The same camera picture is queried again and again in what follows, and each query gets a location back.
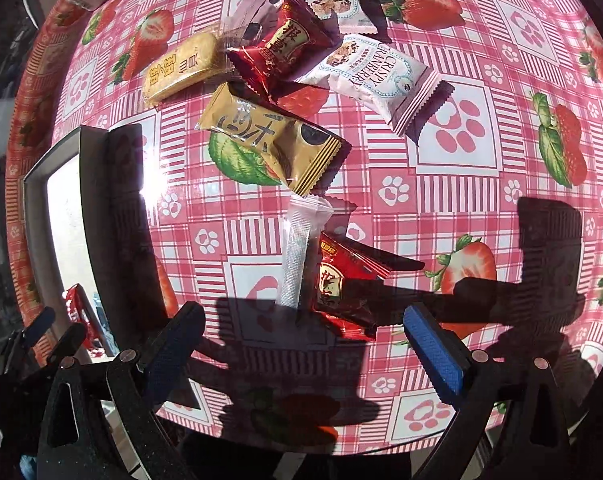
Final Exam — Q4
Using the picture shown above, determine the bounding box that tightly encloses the pink snack packet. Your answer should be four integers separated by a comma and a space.
221, 0, 283, 47

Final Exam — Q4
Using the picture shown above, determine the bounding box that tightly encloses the gold snack packet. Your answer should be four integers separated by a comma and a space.
198, 82, 343, 197

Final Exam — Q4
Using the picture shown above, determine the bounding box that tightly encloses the pink strawberry tablecloth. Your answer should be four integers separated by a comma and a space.
6, 0, 603, 453

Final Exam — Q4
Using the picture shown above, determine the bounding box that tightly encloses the white cranberry snack packet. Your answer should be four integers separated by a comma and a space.
292, 34, 443, 143

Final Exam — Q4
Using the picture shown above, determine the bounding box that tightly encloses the small red packet in box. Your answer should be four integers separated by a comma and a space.
62, 284, 106, 358

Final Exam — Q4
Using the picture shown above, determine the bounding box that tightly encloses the clear stick packet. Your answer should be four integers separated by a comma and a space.
277, 196, 334, 310

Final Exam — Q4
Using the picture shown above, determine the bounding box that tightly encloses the yellow biscuit packet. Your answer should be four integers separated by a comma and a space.
142, 32, 228, 106

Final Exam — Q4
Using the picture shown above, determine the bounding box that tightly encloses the white storage box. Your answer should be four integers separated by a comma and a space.
23, 126, 148, 356

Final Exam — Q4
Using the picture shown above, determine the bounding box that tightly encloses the dark red snack packet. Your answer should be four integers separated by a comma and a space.
227, 0, 335, 102

